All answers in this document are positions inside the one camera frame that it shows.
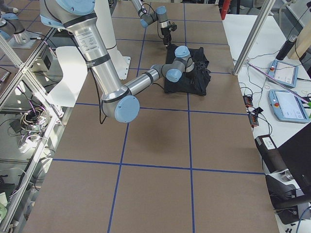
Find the white curved chair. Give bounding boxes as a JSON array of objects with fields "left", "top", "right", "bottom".
[{"left": 47, "top": 46, "right": 87, "bottom": 107}]

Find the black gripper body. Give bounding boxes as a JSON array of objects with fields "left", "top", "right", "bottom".
[
  {"left": 161, "top": 27, "right": 172, "bottom": 40},
  {"left": 185, "top": 68, "right": 197, "bottom": 79}
]

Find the black water bottle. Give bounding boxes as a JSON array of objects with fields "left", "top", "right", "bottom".
[{"left": 276, "top": 35, "right": 298, "bottom": 61}]

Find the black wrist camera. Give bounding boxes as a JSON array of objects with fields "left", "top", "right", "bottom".
[
  {"left": 195, "top": 60, "right": 210, "bottom": 74},
  {"left": 169, "top": 22, "right": 177, "bottom": 32}
]

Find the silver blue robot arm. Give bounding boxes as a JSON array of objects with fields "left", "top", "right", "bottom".
[
  {"left": 40, "top": 0, "right": 195, "bottom": 123},
  {"left": 132, "top": 0, "right": 177, "bottom": 47}
]

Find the red cylinder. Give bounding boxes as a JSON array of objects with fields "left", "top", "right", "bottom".
[{"left": 221, "top": 0, "right": 231, "bottom": 20}]

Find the white pillar with base plate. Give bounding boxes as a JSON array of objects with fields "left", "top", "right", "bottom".
[{"left": 94, "top": 0, "right": 131, "bottom": 80}]

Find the blue teach pendant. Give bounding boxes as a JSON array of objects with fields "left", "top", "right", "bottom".
[
  {"left": 268, "top": 59, "right": 298, "bottom": 88},
  {"left": 268, "top": 89, "right": 310, "bottom": 123}
]

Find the black monitor and stand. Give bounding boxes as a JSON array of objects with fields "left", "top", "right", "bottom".
[{"left": 266, "top": 124, "right": 311, "bottom": 224}]

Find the black box with label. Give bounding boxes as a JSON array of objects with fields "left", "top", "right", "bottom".
[{"left": 255, "top": 134, "right": 287, "bottom": 174}]

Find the near blue teach pendant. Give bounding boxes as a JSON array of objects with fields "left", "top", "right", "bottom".
[{"left": 268, "top": 89, "right": 310, "bottom": 123}]

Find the orange terminal block strip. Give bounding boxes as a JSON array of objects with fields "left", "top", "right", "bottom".
[{"left": 243, "top": 95, "right": 259, "bottom": 128}]

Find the aluminium frame post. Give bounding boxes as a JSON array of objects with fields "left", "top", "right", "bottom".
[{"left": 233, "top": 0, "right": 275, "bottom": 76}]

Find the far blue teach pendant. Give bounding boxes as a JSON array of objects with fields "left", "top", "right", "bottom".
[{"left": 268, "top": 59, "right": 298, "bottom": 88}]

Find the metal stand with green tip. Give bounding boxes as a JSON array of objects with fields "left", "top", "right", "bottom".
[{"left": 246, "top": 62, "right": 311, "bottom": 107}]

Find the black printed t-shirt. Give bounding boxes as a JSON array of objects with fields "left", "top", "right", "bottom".
[{"left": 164, "top": 47, "right": 211, "bottom": 96}]

